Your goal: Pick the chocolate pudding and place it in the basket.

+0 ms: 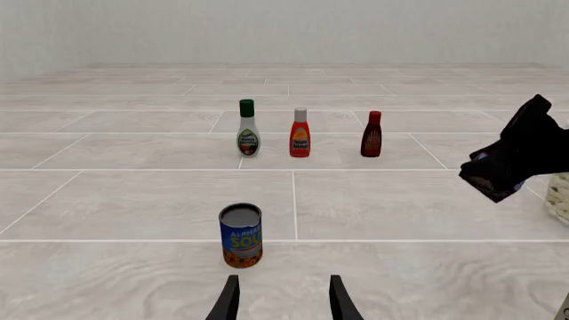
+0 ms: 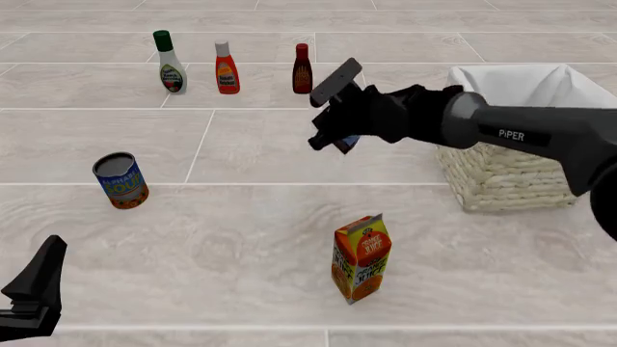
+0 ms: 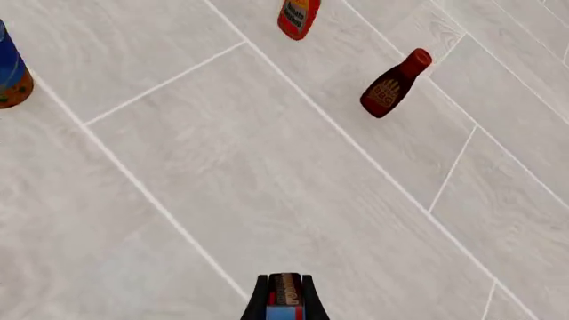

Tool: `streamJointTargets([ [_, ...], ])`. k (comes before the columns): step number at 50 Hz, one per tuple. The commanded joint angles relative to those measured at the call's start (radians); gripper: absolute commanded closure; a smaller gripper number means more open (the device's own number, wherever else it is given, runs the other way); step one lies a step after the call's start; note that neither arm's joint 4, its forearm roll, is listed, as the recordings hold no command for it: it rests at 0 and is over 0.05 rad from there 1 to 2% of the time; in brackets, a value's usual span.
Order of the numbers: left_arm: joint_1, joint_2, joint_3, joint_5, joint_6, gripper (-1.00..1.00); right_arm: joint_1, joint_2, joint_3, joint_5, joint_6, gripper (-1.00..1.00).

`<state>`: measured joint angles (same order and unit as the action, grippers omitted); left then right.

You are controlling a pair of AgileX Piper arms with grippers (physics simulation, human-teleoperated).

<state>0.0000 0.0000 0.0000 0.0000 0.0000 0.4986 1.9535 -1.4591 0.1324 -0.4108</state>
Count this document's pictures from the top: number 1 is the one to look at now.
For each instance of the white dressing bottle green cap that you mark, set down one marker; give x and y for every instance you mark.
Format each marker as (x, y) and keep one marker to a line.
(247, 135)

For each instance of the blue alphabet soup can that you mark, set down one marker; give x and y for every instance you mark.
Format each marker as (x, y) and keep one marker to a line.
(240, 238)

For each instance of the dark brown sauce bottle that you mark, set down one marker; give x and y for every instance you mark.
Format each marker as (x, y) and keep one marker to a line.
(371, 138)

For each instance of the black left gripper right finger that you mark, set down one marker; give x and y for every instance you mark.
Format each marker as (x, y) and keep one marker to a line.
(341, 305)

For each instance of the red ketchup bottle white cap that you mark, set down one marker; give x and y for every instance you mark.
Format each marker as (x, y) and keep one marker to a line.
(300, 138)

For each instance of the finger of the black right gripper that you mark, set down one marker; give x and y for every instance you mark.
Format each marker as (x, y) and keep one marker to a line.
(531, 120)

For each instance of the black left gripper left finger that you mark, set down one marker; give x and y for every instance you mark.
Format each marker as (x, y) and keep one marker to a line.
(227, 305)

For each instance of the white woven basket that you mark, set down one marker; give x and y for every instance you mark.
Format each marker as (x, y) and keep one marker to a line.
(558, 200)

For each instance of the small grey flat plate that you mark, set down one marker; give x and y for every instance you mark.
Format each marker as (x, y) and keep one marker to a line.
(563, 310)

